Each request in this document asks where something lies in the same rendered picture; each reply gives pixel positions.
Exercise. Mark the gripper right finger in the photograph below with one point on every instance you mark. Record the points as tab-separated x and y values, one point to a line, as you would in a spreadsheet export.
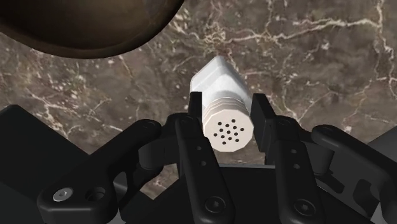
291	161

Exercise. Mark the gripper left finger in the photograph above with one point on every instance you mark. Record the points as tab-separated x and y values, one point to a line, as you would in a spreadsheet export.
192	161

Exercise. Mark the white salt shaker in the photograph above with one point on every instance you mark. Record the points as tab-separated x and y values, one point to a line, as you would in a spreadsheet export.
228	111

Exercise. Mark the dark brown bowl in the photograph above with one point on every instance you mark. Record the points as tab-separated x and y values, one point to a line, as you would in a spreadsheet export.
83	24

